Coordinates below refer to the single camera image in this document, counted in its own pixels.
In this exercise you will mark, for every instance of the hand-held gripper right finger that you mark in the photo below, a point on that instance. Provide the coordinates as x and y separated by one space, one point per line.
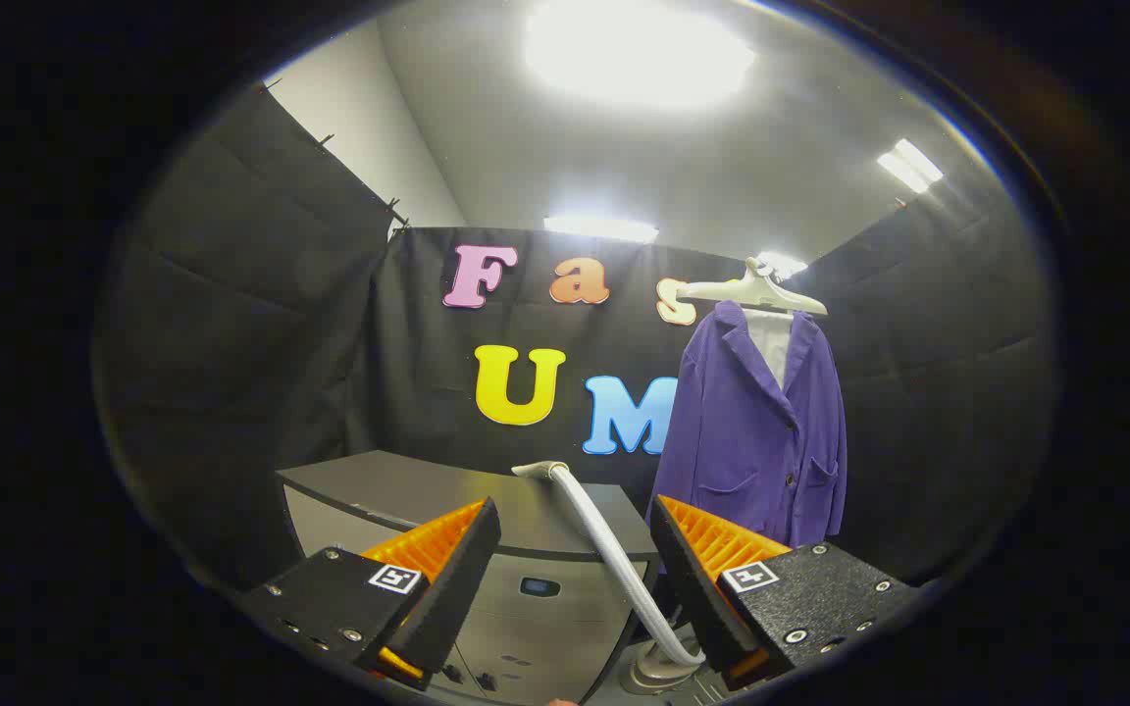
688 579

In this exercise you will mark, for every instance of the grey cabinet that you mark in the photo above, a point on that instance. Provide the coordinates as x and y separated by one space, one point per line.
408 490

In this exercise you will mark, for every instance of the white clothes hanger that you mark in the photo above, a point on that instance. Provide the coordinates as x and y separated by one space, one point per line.
756 287

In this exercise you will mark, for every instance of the long ceiling light panel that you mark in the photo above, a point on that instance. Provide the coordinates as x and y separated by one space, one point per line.
599 228

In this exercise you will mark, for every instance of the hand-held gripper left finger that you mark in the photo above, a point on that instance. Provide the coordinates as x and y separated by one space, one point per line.
457 569

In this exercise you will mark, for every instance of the large round ceiling light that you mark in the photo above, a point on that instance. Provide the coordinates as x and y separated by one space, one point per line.
639 49

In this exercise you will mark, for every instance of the white garment steamer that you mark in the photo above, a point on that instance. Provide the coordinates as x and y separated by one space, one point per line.
614 559

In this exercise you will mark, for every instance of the double ceiling light panel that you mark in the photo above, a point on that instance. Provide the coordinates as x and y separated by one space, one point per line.
910 165

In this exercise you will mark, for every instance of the white shirt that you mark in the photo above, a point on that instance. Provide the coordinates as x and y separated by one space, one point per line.
771 338

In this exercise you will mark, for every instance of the small ceiling light panel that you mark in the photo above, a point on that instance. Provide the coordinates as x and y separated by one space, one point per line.
783 264

